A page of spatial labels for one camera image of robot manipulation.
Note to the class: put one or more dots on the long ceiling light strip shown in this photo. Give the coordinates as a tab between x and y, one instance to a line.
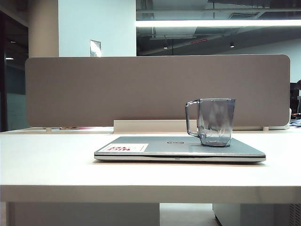
211	22

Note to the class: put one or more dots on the white desk leg panel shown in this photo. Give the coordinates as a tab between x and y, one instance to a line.
82	215

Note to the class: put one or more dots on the round ceiling spot lamp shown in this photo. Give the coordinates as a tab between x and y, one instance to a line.
165	46
232	44

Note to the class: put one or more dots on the white red laptop sticker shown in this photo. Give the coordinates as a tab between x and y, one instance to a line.
127	147

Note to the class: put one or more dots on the grey-brown fabric desk divider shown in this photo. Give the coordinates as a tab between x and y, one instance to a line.
117	89

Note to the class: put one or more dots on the person in dark clothes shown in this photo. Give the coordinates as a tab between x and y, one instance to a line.
298	94

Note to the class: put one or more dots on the silver closed laptop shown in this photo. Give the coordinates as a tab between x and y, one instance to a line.
164	150

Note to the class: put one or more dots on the blue cloth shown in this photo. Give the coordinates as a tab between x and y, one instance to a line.
296	123

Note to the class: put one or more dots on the transparent grey plastic cup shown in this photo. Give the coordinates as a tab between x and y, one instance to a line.
216	122

